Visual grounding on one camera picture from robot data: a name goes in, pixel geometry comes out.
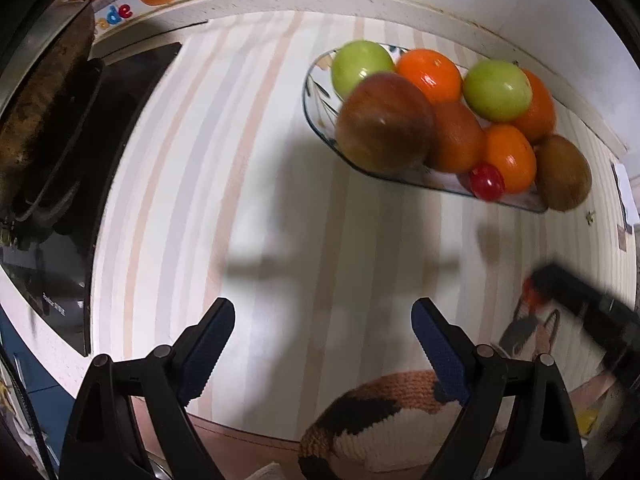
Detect steel wok lid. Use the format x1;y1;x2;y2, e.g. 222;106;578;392
1;1;94;124

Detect floral oval ceramic plate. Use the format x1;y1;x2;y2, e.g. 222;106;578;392
303;42;547;212

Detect small brown card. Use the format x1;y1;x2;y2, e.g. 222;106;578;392
617;226;627;252

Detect small orange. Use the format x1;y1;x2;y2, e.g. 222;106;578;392
396;49;462;104
484;124;537;194

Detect striped pink tablecloth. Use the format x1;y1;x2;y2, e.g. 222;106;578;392
89;8;637;480

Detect small green fruit stem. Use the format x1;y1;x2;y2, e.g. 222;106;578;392
586;210;596;226

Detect large orange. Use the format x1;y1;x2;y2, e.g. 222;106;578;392
511;68;556;145

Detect cherry tomato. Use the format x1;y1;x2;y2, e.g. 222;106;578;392
469;162;506;202
521;278;549;312

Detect green apple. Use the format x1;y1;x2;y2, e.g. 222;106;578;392
462;60;533;122
331;40;395;100

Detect red-green apple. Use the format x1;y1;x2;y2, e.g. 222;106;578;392
335;72;435;174
535;134;592;212

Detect black induction cooktop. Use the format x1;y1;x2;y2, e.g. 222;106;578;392
1;42;181;356

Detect dark red-brown fruit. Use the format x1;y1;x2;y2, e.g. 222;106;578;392
424;102;486;174

